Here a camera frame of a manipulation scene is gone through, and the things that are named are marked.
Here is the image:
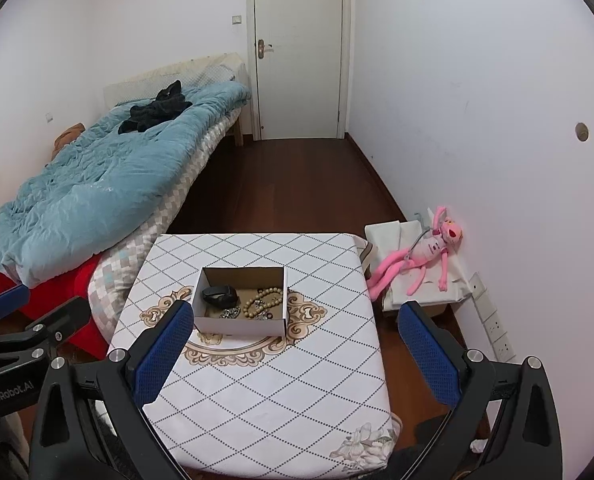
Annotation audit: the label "white cardboard box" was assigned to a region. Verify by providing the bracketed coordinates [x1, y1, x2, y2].
[192, 266, 289, 337]

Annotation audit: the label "checkered bedsheet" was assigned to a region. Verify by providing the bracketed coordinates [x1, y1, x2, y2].
[90, 105, 240, 346]

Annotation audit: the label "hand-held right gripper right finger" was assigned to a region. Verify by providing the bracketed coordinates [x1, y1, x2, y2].
[397, 301, 562, 480]

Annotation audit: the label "white door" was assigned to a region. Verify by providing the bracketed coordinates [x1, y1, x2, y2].
[253, 0, 344, 141]

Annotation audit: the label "white folded cloth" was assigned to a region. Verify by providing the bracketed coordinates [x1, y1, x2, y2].
[364, 219, 478, 313]

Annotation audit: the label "black smart band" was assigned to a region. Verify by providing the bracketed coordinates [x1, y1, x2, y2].
[201, 285, 238, 307]

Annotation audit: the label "wooden bead bracelet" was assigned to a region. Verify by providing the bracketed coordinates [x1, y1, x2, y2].
[242, 287, 284, 318]

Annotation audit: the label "brown pillow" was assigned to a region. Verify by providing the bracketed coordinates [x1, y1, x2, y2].
[51, 122, 87, 161]

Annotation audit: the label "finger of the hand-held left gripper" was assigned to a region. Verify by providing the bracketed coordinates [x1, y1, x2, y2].
[24, 296, 92, 348]
[0, 285, 31, 322]

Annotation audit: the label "black clothes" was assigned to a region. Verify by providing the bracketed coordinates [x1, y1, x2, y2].
[117, 80, 194, 135]

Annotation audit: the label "pink plush toy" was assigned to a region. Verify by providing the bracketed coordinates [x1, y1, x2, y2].
[367, 205, 465, 302]

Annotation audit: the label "red blanket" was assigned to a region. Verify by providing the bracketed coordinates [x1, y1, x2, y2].
[0, 232, 110, 361]

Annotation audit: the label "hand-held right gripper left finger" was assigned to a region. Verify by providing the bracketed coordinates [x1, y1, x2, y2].
[30, 300, 195, 480]

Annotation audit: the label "white padded headboard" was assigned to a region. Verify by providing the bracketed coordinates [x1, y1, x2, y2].
[102, 52, 245, 108]

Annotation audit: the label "light blue duvet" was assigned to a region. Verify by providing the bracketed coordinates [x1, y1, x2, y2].
[0, 82, 253, 288]

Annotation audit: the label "white diamond pattern tablecloth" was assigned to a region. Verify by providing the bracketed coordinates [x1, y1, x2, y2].
[106, 232, 403, 476]

